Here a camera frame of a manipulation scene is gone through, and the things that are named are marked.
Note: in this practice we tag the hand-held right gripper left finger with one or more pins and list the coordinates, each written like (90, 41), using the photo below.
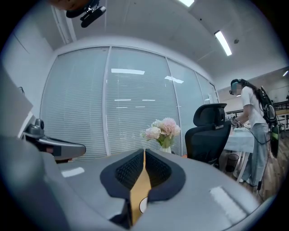
(79, 191)

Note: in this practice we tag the round wooden table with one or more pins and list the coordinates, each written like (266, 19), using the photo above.
(79, 101)

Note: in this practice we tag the black trash bin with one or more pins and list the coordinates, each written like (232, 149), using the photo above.
(232, 162)

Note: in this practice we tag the table with pale blue cloth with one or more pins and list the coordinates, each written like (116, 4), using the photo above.
(239, 141)

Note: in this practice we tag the white ribbed vase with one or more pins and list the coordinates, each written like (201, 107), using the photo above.
(166, 150)

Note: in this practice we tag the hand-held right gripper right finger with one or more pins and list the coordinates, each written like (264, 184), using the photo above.
(192, 191)

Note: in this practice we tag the ceiling light panel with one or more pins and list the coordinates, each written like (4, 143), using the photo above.
(186, 2)
(286, 73)
(223, 42)

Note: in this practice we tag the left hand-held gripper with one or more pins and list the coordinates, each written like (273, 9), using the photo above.
(15, 112)

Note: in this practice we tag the pink flower bouquet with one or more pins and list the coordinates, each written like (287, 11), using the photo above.
(164, 129)

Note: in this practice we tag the black head-mounted camera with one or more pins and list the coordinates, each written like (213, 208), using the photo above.
(92, 14)

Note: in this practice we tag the black office chair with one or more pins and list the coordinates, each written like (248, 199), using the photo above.
(203, 144)

